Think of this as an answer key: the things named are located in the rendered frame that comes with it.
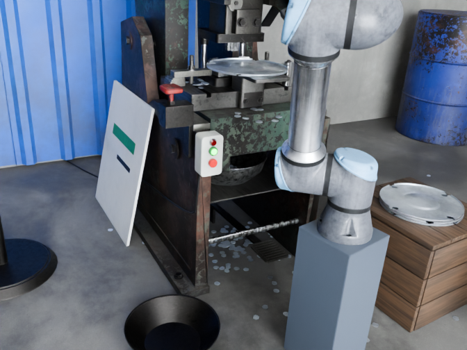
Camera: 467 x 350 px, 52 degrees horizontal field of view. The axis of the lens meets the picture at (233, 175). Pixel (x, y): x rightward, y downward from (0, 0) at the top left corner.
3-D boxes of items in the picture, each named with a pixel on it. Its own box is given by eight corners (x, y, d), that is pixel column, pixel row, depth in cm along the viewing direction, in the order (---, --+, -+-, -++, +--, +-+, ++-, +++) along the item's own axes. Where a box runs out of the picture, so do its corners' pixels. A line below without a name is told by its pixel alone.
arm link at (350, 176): (372, 212, 122) (382, 164, 117) (320, 205, 125) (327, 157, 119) (371, 193, 133) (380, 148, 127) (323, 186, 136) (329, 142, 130)
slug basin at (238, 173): (281, 184, 192) (283, 161, 188) (205, 198, 176) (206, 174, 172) (240, 155, 219) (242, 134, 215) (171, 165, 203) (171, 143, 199)
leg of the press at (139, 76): (210, 292, 176) (221, 44, 139) (181, 301, 170) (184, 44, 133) (133, 191, 248) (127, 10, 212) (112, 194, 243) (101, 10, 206)
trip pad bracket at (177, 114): (193, 159, 157) (194, 101, 149) (165, 162, 152) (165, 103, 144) (186, 152, 161) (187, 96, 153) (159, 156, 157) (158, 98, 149)
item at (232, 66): (219, 57, 184) (219, 55, 184) (293, 64, 178) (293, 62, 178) (195, 71, 159) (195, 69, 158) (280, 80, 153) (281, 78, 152)
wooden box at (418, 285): (476, 298, 180) (502, 219, 166) (410, 333, 161) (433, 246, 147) (394, 247, 211) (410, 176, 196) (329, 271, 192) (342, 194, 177)
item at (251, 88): (287, 114, 163) (291, 76, 158) (252, 119, 157) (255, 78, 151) (251, 96, 183) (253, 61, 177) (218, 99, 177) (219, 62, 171)
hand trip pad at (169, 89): (184, 112, 148) (184, 88, 145) (166, 114, 145) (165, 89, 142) (176, 106, 153) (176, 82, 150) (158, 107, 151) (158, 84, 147)
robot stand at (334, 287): (363, 357, 150) (390, 235, 132) (326, 384, 140) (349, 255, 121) (320, 324, 163) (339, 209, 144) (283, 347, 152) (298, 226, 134)
